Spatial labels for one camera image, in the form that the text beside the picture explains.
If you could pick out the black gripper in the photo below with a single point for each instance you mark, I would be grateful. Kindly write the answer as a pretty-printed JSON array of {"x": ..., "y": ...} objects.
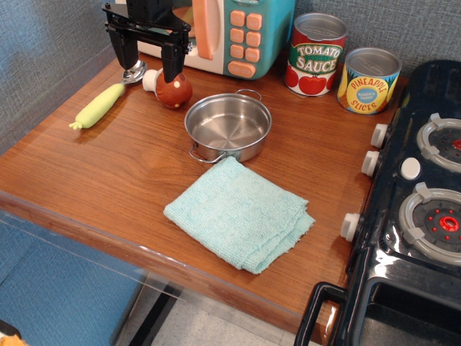
[{"x": 149, "y": 21}]

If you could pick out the small steel pot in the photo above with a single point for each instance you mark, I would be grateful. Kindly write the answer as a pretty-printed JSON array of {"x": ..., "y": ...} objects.
[{"x": 228, "y": 124}]

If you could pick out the light blue cloth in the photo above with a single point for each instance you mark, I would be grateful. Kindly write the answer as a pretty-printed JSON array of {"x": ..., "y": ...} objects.
[{"x": 240, "y": 216}]

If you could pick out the brown toy mushroom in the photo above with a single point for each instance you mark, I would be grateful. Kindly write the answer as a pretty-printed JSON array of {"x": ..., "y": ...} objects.
[{"x": 174, "y": 94}]

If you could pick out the teal toy microwave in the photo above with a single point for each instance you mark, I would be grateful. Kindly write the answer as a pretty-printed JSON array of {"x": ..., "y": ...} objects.
[{"x": 240, "y": 39}]

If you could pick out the tomato sauce can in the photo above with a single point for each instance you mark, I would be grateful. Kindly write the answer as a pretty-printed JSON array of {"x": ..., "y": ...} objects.
[{"x": 317, "y": 44}]

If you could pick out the pineapple slices can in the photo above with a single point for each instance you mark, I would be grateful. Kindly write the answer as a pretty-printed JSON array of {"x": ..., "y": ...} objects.
[{"x": 368, "y": 80}]

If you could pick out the orange plush object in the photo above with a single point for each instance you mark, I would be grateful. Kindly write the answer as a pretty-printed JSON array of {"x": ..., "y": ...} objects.
[{"x": 10, "y": 336}]

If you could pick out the black toy stove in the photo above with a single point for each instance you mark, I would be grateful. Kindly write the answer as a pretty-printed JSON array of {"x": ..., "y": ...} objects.
[{"x": 403, "y": 272}]

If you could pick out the spoon with green handle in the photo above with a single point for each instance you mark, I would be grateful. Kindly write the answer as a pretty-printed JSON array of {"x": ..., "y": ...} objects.
[{"x": 100, "y": 105}]

